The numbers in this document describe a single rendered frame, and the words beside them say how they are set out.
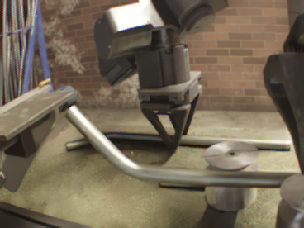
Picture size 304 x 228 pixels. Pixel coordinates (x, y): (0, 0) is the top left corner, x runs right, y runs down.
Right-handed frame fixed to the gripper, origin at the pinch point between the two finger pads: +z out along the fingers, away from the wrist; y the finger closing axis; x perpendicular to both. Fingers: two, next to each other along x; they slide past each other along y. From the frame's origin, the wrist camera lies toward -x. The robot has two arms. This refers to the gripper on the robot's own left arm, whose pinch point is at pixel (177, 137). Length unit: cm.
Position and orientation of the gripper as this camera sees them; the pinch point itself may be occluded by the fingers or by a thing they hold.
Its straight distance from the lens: 50.5
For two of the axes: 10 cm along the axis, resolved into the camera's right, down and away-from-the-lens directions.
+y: -3.6, 3.8, -8.5
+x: 9.2, 0.4, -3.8
